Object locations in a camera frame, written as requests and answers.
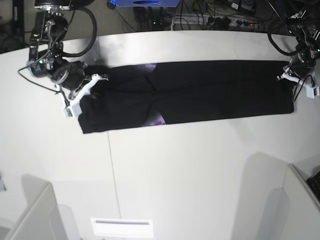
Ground white label plate on table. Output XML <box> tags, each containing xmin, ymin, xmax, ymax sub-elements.
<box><xmin>91</xmin><ymin>218</ymin><xmax>154</xmax><ymax>238</ymax></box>

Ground white partition panel left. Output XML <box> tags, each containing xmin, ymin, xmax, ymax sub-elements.
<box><xmin>4</xmin><ymin>181</ymin><xmax>81</xmax><ymax>240</ymax></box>

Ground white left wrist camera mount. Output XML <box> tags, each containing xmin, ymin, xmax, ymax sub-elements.
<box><xmin>277</xmin><ymin>66</ymin><xmax>320</xmax><ymax>102</ymax></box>

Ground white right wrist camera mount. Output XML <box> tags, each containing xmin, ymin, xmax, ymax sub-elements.
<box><xmin>55</xmin><ymin>74</ymin><xmax>109</xmax><ymax>119</ymax></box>

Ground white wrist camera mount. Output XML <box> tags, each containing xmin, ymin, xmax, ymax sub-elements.
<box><xmin>55</xmin><ymin>74</ymin><xmax>109</xmax><ymax>119</ymax></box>
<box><xmin>277</xmin><ymin>66</ymin><xmax>320</xmax><ymax>102</ymax></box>

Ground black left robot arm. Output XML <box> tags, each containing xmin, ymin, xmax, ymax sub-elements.
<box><xmin>285</xmin><ymin>10</ymin><xmax>320</xmax><ymax>77</ymax></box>

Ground grey power strip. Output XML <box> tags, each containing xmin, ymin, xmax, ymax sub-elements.
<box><xmin>173</xmin><ymin>13</ymin><xmax>259</xmax><ymax>30</ymax></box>

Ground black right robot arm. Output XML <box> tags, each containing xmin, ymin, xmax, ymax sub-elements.
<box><xmin>26</xmin><ymin>0</ymin><xmax>98</xmax><ymax>100</ymax></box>

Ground black keyboard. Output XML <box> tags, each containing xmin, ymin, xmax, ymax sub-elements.
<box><xmin>306</xmin><ymin>173</ymin><xmax>320</xmax><ymax>200</ymax></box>

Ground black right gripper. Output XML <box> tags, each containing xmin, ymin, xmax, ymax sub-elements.
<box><xmin>50</xmin><ymin>61</ymin><xmax>100</xmax><ymax>99</ymax></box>

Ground black T-shirt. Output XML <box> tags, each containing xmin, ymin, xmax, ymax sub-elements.
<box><xmin>78</xmin><ymin>60</ymin><xmax>294</xmax><ymax>134</ymax></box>

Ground white partition panel right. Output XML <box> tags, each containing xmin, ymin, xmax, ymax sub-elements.
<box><xmin>257</xmin><ymin>165</ymin><xmax>320</xmax><ymax>240</ymax></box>

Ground white partition panel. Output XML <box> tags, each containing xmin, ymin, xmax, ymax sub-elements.
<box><xmin>257</xmin><ymin>165</ymin><xmax>320</xmax><ymax>240</ymax></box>
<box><xmin>4</xmin><ymin>181</ymin><xmax>81</xmax><ymax>240</ymax></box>

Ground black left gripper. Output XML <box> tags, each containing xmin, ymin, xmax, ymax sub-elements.
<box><xmin>288</xmin><ymin>53</ymin><xmax>316</xmax><ymax>75</ymax></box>

